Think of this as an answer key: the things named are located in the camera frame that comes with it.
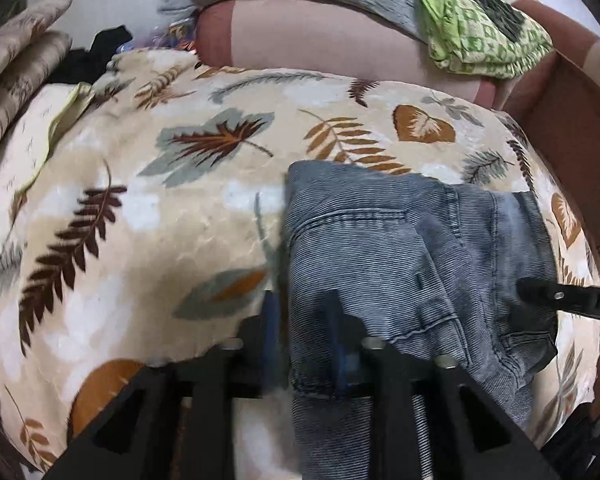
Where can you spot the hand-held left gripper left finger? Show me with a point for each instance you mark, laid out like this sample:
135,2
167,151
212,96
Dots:
271,332

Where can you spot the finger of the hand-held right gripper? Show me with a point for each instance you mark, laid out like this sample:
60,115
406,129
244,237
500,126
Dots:
565,299

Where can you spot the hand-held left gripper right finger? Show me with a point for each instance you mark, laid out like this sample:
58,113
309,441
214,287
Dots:
341,352

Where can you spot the blue denim pants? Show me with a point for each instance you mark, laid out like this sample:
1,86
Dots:
380,240

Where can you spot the leaf printed blanket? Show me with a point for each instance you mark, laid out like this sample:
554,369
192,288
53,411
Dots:
155,210

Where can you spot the pink pillow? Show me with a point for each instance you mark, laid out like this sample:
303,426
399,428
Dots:
330,40
555,22

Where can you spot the green patterned cloth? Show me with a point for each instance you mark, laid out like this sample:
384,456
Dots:
470,35

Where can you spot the yellow green cloth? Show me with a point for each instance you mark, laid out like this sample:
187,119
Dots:
62,115

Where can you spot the colourful printed cloth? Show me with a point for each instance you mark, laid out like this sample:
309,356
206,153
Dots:
177,36

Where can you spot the black cloth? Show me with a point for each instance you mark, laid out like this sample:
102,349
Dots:
100,50

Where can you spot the striped beige cushion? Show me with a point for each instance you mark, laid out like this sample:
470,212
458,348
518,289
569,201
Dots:
15,85
25,17

